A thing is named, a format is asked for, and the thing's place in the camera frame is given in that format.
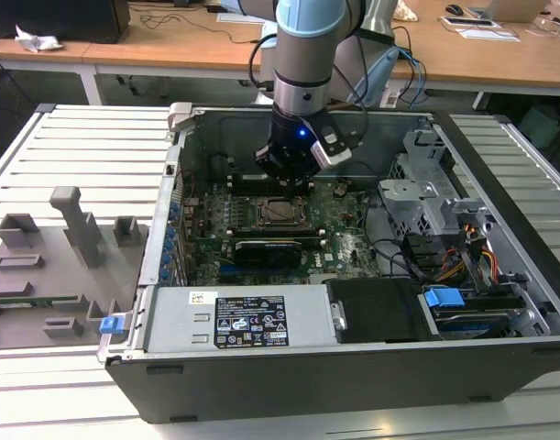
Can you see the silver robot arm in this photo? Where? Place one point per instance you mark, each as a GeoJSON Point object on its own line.
{"type": "Point", "coordinates": [302, 59]}

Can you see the beige crumpled object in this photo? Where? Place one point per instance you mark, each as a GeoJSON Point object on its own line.
{"type": "Point", "coordinates": [407, 11]}

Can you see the black connector block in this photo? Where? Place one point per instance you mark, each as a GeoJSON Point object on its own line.
{"type": "Point", "coordinates": [421, 256]}

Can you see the grey power supply unit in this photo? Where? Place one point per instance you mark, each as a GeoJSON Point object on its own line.
{"type": "Point", "coordinates": [178, 321]}

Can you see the white paper sheet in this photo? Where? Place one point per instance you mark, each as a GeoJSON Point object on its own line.
{"type": "Point", "coordinates": [238, 18]}
{"type": "Point", "coordinates": [490, 34]}

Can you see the silver square CPU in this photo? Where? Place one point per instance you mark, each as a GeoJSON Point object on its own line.
{"type": "Point", "coordinates": [282, 211]}

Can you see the round coin battery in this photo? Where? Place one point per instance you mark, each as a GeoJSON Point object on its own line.
{"type": "Point", "coordinates": [341, 187]}

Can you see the black graphics card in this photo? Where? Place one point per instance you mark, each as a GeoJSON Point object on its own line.
{"type": "Point", "coordinates": [268, 254]}

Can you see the blue slot clip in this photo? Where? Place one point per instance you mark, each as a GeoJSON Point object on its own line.
{"type": "Point", "coordinates": [173, 212]}
{"type": "Point", "coordinates": [163, 276]}
{"type": "Point", "coordinates": [168, 249]}
{"type": "Point", "coordinates": [165, 263]}
{"type": "Point", "coordinates": [170, 236]}

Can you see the flat grey tablet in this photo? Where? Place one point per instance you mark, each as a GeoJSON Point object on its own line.
{"type": "Point", "coordinates": [467, 21]}

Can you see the CPU socket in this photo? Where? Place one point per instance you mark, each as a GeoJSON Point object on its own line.
{"type": "Point", "coordinates": [255, 219]}

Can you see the hard disk in blue carrier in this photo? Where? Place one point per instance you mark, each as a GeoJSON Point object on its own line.
{"type": "Point", "coordinates": [442, 300]}

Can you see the clear glasses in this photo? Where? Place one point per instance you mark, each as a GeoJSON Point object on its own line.
{"type": "Point", "coordinates": [554, 25]}

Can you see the black chair base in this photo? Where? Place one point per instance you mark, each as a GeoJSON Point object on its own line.
{"type": "Point", "coordinates": [132, 84]}

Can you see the silver laptop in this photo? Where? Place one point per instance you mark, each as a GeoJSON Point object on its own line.
{"type": "Point", "coordinates": [513, 9]}

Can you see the crumpled white paper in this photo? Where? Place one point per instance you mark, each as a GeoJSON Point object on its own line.
{"type": "Point", "coordinates": [36, 40]}

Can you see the black RAM slot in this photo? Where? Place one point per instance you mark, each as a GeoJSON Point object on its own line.
{"type": "Point", "coordinates": [316, 240]}
{"type": "Point", "coordinates": [249, 188]}
{"type": "Point", "coordinates": [247, 179]}
{"type": "Point", "coordinates": [261, 230]}

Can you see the blue expansion slot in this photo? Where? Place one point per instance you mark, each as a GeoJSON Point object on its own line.
{"type": "Point", "coordinates": [229, 275]}

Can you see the green motherboard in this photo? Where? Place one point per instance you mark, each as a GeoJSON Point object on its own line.
{"type": "Point", "coordinates": [343, 247]}

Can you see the silver metal drive cage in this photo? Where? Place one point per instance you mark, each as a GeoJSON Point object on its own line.
{"type": "Point", "coordinates": [408, 192]}

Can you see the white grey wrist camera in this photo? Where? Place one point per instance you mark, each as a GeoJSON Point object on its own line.
{"type": "Point", "coordinates": [332, 146]}

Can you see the black power adapter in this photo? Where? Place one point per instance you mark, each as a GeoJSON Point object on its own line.
{"type": "Point", "coordinates": [219, 7]}

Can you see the open black PC case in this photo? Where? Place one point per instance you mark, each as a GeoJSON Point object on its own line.
{"type": "Point", "coordinates": [307, 385]}

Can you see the silver metal latch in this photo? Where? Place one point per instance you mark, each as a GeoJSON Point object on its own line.
{"type": "Point", "coordinates": [339, 316]}

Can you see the black box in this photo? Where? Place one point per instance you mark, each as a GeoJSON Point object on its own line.
{"type": "Point", "coordinates": [55, 18]}

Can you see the grey parts rack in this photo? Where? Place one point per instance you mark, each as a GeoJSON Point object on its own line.
{"type": "Point", "coordinates": [55, 284]}

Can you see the black computer mouse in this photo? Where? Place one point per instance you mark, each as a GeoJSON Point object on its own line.
{"type": "Point", "coordinates": [454, 8]}

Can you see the green RAM stick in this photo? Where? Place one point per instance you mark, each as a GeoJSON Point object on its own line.
{"type": "Point", "coordinates": [32, 301]}

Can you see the blue plastic case latch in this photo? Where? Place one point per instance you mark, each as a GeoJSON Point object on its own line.
{"type": "Point", "coordinates": [111, 325]}

